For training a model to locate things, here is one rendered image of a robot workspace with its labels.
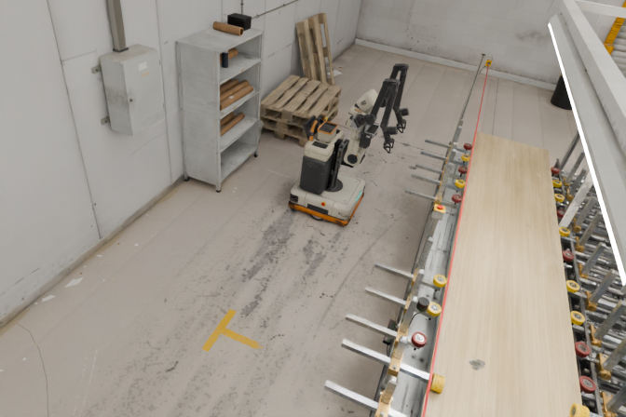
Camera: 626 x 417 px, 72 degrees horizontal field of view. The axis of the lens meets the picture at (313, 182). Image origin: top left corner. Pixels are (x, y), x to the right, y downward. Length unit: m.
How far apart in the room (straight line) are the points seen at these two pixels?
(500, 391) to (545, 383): 0.26
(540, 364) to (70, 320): 3.15
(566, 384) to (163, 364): 2.49
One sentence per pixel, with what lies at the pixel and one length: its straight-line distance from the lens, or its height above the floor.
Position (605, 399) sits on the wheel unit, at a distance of 2.95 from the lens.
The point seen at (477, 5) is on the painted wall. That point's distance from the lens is 9.74.
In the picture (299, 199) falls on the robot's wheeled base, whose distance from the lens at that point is 4.43.
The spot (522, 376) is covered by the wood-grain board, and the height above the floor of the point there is 0.90.
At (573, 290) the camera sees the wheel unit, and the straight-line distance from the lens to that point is 3.35.
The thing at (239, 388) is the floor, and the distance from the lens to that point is 3.28.
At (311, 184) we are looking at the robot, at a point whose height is 0.40.
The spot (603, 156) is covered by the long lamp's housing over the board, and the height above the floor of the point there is 2.36.
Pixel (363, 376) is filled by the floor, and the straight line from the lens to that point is 3.43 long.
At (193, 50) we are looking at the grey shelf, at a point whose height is 1.50.
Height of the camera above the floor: 2.86
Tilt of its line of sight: 34 degrees down
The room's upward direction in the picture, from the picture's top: 8 degrees clockwise
